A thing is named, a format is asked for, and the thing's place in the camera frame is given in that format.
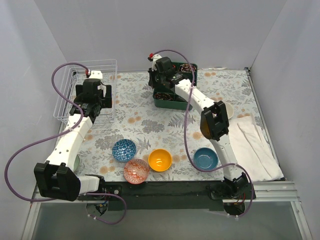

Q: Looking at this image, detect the white wire dish rack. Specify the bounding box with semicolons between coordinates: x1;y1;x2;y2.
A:
53;59;118;124

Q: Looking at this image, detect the green compartment tray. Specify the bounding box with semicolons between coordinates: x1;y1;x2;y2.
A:
152;62;193;111

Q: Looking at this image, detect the dark blue bowl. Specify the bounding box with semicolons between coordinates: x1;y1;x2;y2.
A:
193;147;219;171

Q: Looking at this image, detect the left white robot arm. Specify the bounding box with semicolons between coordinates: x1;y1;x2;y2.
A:
34;76;112;202

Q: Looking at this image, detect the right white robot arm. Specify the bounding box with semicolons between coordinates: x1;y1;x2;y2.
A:
148;54;250;199

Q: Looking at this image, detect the floral table mat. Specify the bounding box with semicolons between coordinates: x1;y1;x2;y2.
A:
75;70;268;181

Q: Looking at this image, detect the blue patterned bowl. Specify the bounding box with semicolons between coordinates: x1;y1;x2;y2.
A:
112;139;137;163

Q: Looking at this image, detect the mint green bowl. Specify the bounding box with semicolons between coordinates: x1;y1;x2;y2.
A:
73;155;80;172

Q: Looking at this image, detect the cream white bowl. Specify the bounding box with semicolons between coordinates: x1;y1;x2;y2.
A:
224;102;234;120

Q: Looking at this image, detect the red patterned bowl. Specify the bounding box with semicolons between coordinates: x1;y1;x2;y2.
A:
123;158;150;185

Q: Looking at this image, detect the yellow bowl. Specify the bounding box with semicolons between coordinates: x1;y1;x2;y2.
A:
148;148;173;172

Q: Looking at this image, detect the white cloth towel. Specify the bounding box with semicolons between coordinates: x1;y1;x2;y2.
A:
228;115;284;183

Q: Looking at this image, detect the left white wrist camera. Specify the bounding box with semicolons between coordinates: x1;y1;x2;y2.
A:
85;70;103;80

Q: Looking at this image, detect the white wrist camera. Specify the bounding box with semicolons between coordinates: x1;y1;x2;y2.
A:
85;70;103;80
147;53;162;72

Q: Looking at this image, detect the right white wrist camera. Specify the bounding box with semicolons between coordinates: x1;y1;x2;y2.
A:
147;53;162;72

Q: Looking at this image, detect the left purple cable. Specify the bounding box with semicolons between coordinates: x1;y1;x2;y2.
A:
4;61;127;225

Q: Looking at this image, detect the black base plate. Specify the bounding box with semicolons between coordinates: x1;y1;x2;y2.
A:
76;178;256;212

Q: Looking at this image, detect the aluminium frame rail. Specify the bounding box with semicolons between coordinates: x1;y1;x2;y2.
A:
29;181;301;204

